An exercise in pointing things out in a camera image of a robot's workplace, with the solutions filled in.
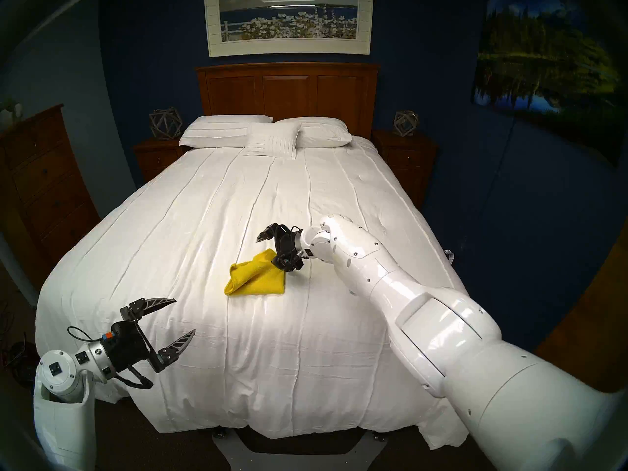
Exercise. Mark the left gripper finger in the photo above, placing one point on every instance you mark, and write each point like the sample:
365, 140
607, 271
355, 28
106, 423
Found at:
175, 352
147, 307

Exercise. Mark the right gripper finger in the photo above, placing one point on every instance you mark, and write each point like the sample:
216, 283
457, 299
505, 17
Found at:
267, 233
279, 261

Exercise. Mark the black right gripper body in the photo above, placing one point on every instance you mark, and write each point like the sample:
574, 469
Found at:
294, 251

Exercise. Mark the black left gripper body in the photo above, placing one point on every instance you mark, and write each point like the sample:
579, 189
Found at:
127, 347

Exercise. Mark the yellow hand towel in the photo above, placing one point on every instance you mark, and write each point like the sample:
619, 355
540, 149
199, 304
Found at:
260, 278

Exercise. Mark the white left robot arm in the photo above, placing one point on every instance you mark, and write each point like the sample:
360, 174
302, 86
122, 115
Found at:
61, 421

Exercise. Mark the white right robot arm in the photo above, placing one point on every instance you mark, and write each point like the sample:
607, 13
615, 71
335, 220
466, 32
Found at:
441, 327

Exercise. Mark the white bed with duvet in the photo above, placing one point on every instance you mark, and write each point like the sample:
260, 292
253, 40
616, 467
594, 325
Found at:
221, 190

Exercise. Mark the small pleated white cushion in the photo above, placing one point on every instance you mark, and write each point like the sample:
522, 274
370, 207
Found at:
272, 141

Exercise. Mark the white bed pillow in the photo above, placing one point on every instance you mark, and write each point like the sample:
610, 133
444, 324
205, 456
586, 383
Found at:
216, 131
324, 131

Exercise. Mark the brown wooden nightstand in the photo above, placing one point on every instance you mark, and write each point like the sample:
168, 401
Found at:
407, 161
157, 158

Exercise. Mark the brown wooden headboard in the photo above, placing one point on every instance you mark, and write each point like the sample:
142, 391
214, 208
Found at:
289, 90

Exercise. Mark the brown wooden dresser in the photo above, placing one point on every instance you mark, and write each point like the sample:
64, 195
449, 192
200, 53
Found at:
44, 190

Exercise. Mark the white framed flower picture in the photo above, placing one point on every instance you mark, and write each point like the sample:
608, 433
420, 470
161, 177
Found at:
289, 18

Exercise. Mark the forest lake canvas print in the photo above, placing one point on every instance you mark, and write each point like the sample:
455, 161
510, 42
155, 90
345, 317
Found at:
539, 67

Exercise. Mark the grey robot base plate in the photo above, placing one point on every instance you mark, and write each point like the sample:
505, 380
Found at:
235, 455

